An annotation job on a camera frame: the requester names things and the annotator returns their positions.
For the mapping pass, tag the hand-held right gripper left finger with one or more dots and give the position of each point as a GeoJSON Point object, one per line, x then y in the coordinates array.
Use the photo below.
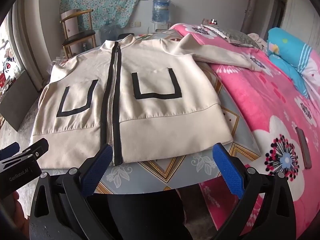
{"type": "Point", "coordinates": [98, 170]}

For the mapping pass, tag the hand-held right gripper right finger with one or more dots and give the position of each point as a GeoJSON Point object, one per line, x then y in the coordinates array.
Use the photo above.
{"type": "Point", "coordinates": [227, 172]}

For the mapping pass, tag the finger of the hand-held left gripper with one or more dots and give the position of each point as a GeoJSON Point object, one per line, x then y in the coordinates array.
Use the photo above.
{"type": "Point", "coordinates": [11, 147]}
{"type": "Point", "coordinates": [37, 147]}

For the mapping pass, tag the cream zip jacket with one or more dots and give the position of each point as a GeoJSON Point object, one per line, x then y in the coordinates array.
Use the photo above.
{"type": "Point", "coordinates": [150, 120]}

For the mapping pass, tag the person's left hand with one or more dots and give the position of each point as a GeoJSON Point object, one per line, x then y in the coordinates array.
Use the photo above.
{"type": "Point", "coordinates": [17, 212]}

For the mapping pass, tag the dark board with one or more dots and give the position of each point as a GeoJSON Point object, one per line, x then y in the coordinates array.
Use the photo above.
{"type": "Point", "coordinates": [15, 105]}

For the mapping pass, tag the fruit print tablecloth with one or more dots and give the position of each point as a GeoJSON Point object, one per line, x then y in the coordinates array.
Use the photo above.
{"type": "Point", "coordinates": [180, 170]}

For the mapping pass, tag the brown phone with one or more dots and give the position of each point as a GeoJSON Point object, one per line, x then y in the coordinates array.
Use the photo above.
{"type": "Point", "coordinates": [303, 147]}

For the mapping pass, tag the pink floral blanket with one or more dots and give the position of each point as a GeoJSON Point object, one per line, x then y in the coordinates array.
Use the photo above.
{"type": "Point", "coordinates": [262, 100]}

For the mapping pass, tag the grey curtain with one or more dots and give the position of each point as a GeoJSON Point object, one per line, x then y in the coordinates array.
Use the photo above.
{"type": "Point", "coordinates": [30, 42]}

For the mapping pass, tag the wooden chair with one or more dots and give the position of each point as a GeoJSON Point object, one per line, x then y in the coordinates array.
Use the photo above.
{"type": "Point", "coordinates": [80, 36]}

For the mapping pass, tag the pale tall container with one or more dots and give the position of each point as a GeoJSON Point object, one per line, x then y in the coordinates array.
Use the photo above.
{"type": "Point", "coordinates": [70, 23]}

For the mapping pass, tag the blue striped pillow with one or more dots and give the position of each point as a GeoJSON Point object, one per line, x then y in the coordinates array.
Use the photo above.
{"type": "Point", "coordinates": [282, 52]}

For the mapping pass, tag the empty clear water jug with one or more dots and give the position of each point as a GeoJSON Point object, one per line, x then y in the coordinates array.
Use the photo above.
{"type": "Point", "coordinates": [108, 32]}

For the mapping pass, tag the silver sequin cushion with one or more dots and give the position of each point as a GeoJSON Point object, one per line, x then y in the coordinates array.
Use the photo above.
{"type": "Point", "coordinates": [238, 38]}

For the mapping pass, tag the black round appliance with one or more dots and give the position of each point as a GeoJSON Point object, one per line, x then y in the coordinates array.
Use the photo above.
{"type": "Point", "coordinates": [126, 36]}

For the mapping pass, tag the white lace cloth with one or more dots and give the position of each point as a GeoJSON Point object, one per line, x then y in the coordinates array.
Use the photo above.
{"type": "Point", "coordinates": [218, 31]}

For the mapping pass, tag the small shiny metal object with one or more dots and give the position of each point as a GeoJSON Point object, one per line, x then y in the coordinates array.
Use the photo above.
{"type": "Point", "coordinates": [214, 22]}

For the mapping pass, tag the white water dispenser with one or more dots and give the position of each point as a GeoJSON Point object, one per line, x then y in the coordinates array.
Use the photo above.
{"type": "Point", "coordinates": [161, 27]}

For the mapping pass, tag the dark door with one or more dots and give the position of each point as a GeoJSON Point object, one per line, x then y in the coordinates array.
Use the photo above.
{"type": "Point", "coordinates": [278, 10]}

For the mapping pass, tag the blue water bottle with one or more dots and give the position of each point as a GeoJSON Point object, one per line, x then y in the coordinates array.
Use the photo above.
{"type": "Point", "coordinates": [161, 11]}

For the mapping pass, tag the white wall socket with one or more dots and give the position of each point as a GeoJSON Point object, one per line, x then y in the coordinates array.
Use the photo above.
{"type": "Point", "coordinates": [136, 25]}

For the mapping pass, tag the teal floral wall cloth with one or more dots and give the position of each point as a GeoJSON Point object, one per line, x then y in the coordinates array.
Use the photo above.
{"type": "Point", "coordinates": [105, 2]}

